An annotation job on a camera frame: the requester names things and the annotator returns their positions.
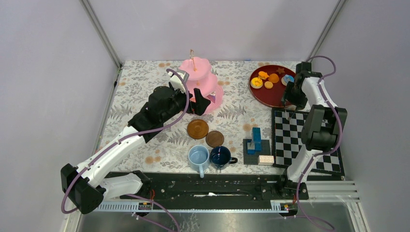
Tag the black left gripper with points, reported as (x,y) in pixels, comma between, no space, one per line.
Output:
(191,101)

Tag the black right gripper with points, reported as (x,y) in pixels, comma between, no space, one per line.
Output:
(291,99)

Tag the pink purple cake slice toy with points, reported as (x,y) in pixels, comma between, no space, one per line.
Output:
(212,97)

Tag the pink three-tier cake stand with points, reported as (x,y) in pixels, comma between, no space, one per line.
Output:
(201,77)

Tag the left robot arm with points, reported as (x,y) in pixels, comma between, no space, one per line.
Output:
(86,185)

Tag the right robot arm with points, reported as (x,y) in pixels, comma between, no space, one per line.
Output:
(323,129)

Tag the blue frosted donut toy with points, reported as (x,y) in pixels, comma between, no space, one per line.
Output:
(286,79)

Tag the light brown wooden coaster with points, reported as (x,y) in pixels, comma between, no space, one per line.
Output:
(197,129)

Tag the orange tart toy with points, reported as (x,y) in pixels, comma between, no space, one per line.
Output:
(273,78)

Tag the orange round cookie toy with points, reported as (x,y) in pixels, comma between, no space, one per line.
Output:
(268,85)

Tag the brown star cookie toy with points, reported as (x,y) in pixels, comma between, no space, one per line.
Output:
(280,70)

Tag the dark red round tray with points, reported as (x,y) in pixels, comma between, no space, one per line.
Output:
(270,97)

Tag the dark brown wooden coaster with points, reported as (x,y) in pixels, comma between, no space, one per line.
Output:
(214,138)

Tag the orange yellow fish pastry toy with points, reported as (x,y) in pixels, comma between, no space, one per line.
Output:
(263,75)

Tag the black white checkerboard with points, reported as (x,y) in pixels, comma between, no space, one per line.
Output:
(286,139)

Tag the yellow round cake toy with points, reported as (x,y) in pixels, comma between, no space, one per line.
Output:
(256,83)

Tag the light blue mug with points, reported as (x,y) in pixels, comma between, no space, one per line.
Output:
(199,159)

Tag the floral patterned tablecloth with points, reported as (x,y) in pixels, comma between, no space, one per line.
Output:
(167,152)

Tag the dark blue mug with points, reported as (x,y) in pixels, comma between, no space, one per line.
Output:
(221,157)

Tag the blue building block tower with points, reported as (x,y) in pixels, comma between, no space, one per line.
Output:
(255,144)

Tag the white building block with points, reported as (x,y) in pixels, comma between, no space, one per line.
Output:
(266,160)

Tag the grey building block baseplate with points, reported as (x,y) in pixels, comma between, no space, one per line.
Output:
(253,159)

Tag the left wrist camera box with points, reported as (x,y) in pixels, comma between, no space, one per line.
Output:
(177,83)

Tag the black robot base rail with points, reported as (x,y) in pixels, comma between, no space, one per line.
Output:
(177,191)

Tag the aluminium frame post right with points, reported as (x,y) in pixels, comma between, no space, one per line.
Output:
(327,27)

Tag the aluminium frame post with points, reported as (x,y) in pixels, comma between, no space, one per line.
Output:
(327,27)
(101,32)

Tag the aluminium frame post left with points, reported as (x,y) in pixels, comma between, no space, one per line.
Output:
(101,32)

